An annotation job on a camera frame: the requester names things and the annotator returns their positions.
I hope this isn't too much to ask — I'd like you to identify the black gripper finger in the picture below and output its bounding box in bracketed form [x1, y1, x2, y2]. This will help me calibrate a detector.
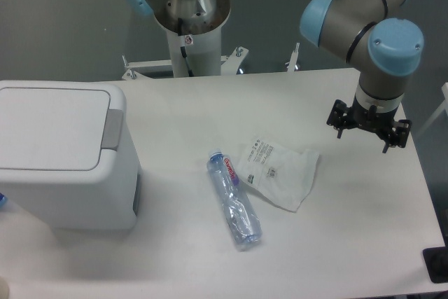
[326, 99, 352, 139]
[380, 119, 412, 153]

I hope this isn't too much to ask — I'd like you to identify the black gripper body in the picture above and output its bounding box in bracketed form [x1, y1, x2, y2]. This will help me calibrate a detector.
[351, 93, 400, 135]

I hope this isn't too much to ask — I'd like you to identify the white push-lid trash can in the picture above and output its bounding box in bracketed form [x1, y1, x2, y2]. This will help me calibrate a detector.
[1, 81, 141, 230]

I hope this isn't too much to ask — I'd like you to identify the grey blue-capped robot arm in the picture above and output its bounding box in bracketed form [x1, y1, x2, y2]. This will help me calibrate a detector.
[127, 0, 424, 148]

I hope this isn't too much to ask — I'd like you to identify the white printed plastic bag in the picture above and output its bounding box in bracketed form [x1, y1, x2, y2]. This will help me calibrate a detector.
[237, 135, 320, 212]

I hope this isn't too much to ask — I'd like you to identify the black clamp at table edge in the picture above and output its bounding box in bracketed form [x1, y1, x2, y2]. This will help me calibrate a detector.
[422, 246, 447, 284]

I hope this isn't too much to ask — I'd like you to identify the crushed clear plastic bottle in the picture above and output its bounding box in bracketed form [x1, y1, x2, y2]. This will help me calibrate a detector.
[206, 149, 263, 251]

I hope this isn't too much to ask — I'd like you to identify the blue-capped bottle at left edge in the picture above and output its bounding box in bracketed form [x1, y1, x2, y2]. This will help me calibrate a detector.
[0, 193, 8, 208]

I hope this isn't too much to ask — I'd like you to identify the white frame at right edge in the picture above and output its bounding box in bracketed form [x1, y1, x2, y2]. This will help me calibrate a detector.
[415, 83, 448, 139]

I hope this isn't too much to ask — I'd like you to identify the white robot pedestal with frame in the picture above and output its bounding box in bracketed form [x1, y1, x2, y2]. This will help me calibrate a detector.
[121, 0, 302, 81]

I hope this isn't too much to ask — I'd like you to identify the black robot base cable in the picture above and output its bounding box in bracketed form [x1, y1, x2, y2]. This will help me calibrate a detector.
[176, 17, 195, 78]

